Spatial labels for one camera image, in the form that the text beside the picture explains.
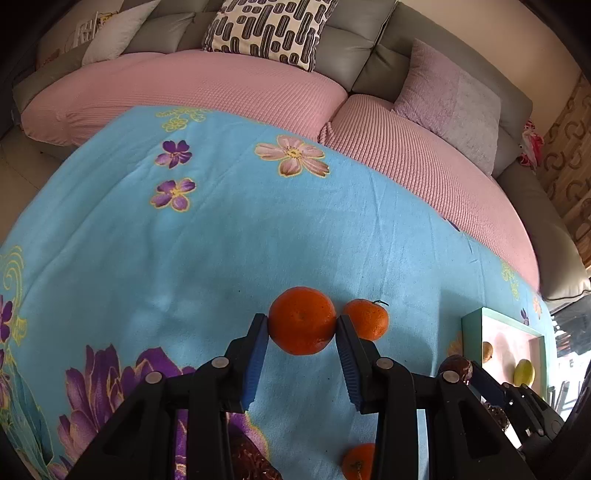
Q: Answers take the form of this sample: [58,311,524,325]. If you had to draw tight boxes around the large orange tangerine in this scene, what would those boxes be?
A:
[268,286,338,356]

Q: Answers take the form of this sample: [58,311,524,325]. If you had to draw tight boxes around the lilac pillow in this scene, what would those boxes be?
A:
[392,38,502,176]

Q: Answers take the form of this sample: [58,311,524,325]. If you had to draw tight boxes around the blue floral blanket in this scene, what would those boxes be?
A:
[0,105,561,480]

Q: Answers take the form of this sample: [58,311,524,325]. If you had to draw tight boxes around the orange tangerine with dark stem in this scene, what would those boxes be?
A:
[341,443,377,480]

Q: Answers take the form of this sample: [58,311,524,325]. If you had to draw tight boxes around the shallow teal cardboard box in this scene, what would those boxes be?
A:
[461,307,550,402]

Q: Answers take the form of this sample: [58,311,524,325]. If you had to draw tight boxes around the pink ribbed sofa cover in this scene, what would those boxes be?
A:
[318,93,542,289]
[21,50,348,148]

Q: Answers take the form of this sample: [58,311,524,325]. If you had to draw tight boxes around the small dark red date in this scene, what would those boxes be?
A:
[438,354,474,386]

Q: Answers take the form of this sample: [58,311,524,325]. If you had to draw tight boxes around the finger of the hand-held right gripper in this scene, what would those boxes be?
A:
[468,367,536,416]

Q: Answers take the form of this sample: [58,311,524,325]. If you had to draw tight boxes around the long reddish brown date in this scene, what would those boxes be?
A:
[228,431,283,480]

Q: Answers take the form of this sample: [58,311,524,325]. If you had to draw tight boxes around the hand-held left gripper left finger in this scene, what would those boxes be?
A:
[67,314,270,480]

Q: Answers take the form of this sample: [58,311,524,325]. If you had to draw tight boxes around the light grey pillow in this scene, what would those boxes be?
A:
[82,0,160,65]

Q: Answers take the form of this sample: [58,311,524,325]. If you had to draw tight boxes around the pink printed cloth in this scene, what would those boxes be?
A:
[517,121,546,172]

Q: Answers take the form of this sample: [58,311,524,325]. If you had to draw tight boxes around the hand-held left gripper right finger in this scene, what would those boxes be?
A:
[335,315,539,480]

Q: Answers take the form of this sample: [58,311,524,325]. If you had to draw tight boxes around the black and white patterned pillow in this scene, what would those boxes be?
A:
[202,0,339,72]

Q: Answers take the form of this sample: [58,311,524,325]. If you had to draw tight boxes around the white rack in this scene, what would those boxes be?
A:
[74,13,105,47]

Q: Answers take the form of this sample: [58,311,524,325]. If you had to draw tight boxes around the grey sofa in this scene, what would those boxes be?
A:
[11,0,591,301]

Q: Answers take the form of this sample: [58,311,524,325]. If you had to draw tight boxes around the green guava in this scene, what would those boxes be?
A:
[513,359,536,387]

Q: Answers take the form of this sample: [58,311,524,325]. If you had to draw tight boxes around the orange tangerine with green stem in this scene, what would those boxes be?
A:
[342,298,390,342]

